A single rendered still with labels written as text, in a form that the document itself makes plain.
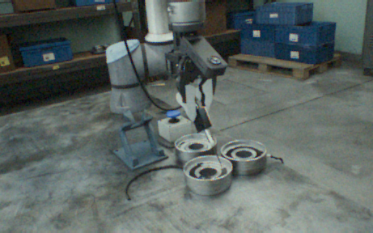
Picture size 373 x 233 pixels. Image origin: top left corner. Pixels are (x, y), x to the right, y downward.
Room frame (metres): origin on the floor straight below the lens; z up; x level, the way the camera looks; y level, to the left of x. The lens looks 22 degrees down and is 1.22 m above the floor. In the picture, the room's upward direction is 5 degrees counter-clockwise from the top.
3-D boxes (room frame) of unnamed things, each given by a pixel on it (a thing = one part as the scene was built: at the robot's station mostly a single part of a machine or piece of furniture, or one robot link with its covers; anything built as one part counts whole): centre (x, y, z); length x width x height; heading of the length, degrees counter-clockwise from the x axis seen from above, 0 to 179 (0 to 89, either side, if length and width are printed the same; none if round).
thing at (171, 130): (0.95, 0.04, 0.82); 0.08 x 0.07 x 0.05; 29
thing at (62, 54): (4.07, 1.52, 0.56); 0.52 x 0.38 x 0.22; 116
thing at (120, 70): (1.24, 0.19, 0.97); 0.13 x 0.12 x 0.14; 100
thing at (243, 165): (0.74, -0.12, 0.82); 0.10 x 0.10 x 0.04
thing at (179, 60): (0.77, -0.01, 1.07); 0.09 x 0.08 x 0.12; 30
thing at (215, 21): (5.11, -0.38, 0.67); 0.52 x 0.43 x 0.43; 119
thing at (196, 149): (0.80, -0.01, 0.82); 0.10 x 0.10 x 0.04
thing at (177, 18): (0.76, -0.01, 1.15); 0.08 x 0.08 x 0.05
